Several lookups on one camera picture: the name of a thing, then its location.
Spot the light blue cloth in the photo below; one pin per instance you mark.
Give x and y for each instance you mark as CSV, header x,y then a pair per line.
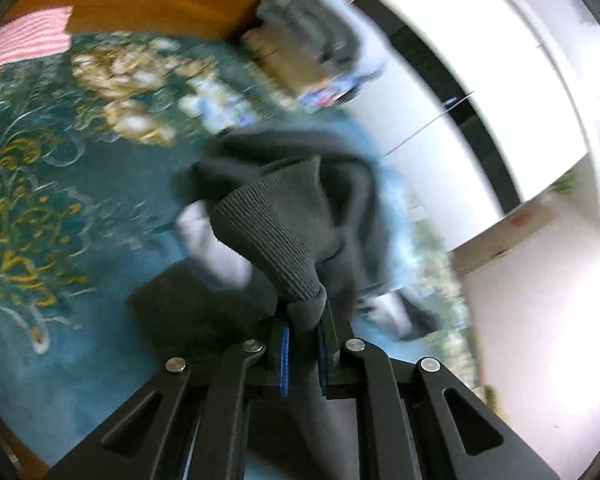
x,y
362,40

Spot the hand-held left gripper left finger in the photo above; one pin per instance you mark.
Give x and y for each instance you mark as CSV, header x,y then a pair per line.
x,y
283,360

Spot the dark grey sock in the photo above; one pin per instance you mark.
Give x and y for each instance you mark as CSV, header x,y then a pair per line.
x,y
280,220

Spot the pink striped cloth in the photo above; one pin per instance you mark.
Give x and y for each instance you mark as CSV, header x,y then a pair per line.
x,y
27,40

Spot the white wardrobe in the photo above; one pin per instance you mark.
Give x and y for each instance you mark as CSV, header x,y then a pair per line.
x,y
480,70

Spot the pile of folded socks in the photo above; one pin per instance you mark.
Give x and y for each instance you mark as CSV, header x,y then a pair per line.
x,y
305,15

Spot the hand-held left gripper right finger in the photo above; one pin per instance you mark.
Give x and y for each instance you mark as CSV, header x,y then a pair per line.
x,y
323,360

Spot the teal floral blanket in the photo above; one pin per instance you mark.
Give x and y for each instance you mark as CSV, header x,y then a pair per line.
x,y
80,200

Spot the beige cloth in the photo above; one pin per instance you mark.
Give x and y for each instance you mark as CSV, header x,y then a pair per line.
x,y
280,60

